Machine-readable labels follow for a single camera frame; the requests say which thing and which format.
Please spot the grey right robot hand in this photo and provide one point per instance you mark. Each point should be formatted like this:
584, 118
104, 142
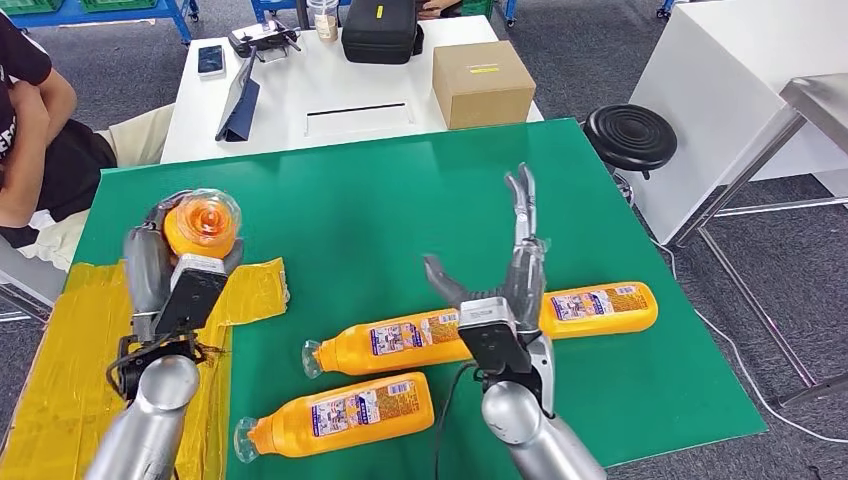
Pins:
526, 285

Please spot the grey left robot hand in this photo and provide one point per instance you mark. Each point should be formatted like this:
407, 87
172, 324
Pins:
142, 278

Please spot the orange detergent bottle clear cap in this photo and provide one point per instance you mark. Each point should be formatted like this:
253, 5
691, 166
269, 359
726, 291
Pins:
596, 311
199, 228
384, 344
344, 417

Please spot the person's forearm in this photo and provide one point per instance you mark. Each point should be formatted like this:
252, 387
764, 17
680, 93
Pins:
26, 179

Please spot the clear plastic hand wrap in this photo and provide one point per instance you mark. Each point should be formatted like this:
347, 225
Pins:
530, 272

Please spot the grey bench seat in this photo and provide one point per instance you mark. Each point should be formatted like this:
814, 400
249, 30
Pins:
26, 272

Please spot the yellow plastic film sheet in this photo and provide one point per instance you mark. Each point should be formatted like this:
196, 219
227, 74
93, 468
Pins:
66, 371

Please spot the person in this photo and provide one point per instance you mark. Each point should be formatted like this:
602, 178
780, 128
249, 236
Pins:
79, 166
440, 6

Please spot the black round stool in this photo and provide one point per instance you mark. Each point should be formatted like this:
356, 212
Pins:
629, 136

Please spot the brown cardboard box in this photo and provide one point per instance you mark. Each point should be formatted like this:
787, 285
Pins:
484, 93

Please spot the tablet in dark cover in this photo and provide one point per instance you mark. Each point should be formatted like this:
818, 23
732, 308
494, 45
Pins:
240, 104

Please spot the smartphone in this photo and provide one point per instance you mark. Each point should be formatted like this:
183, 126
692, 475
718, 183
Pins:
211, 60

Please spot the blue metal trolley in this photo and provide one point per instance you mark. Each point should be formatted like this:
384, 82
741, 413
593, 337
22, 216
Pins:
99, 18

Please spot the black remote controller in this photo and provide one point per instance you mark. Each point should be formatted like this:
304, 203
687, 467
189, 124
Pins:
260, 36

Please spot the white desk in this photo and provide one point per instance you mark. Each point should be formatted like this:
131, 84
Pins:
331, 79

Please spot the green plastic crate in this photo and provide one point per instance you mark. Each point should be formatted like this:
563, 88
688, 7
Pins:
33, 5
477, 6
119, 4

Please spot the white cabinet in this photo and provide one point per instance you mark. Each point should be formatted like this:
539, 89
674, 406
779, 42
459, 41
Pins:
715, 79

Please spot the black carrying case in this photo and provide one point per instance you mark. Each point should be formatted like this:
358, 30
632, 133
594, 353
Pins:
381, 33

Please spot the blue steel shelf rack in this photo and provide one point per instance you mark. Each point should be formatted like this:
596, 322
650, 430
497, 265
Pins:
256, 10

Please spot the clear plastic drink cup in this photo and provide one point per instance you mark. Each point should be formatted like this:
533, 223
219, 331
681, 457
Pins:
324, 23

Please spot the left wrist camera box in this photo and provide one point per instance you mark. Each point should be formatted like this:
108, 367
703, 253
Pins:
192, 298

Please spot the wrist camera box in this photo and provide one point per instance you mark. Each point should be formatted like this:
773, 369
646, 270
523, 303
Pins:
192, 298
493, 338

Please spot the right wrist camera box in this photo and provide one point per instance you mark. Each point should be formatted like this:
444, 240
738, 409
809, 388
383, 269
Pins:
493, 338

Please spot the steel frame table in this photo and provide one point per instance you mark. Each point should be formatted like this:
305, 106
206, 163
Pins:
818, 99

